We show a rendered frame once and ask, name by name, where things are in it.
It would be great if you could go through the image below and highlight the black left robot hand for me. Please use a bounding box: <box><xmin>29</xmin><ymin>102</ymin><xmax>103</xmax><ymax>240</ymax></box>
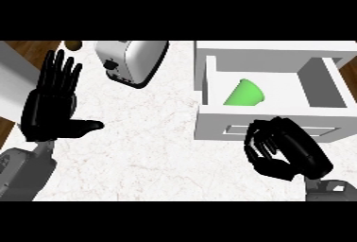
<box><xmin>17</xmin><ymin>48</ymin><xmax>106</xmax><ymax>143</ymax></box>

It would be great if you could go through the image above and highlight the green cup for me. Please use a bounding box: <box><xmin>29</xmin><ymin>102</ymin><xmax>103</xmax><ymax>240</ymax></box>
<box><xmin>221</xmin><ymin>78</ymin><xmax>266</xmax><ymax>107</ymax></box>

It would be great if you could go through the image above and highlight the white open drawer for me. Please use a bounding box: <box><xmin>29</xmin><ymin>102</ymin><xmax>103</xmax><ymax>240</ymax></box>
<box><xmin>199</xmin><ymin>55</ymin><xmax>357</xmax><ymax>110</ymax></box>

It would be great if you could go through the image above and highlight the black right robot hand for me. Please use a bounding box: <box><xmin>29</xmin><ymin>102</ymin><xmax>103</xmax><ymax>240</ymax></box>
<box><xmin>241</xmin><ymin>116</ymin><xmax>334</xmax><ymax>182</ymax></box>

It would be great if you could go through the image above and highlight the white drawer cabinet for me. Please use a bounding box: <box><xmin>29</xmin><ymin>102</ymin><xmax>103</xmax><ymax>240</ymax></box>
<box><xmin>191</xmin><ymin>41</ymin><xmax>357</xmax><ymax>93</ymax></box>

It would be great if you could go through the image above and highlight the white toaster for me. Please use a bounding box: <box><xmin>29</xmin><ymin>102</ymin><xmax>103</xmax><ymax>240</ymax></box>
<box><xmin>92</xmin><ymin>41</ymin><xmax>169</xmax><ymax>90</ymax></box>

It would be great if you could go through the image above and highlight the white flat panel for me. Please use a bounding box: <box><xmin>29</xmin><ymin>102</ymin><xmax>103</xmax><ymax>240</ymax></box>
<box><xmin>0</xmin><ymin>41</ymin><xmax>41</xmax><ymax>124</ymax></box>

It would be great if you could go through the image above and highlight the white drawer front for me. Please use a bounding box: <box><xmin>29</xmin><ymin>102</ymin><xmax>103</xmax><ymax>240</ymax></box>
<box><xmin>193</xmin><ymin>105</ymin><xmax>357</xmax><ymax>144</ymax></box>

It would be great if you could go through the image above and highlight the brown round object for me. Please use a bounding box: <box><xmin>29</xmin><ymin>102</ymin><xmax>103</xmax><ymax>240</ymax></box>
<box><xmin>63</xmin><ymin>41</ymin><xmax>83</xmax><ymax>51</ymax></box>

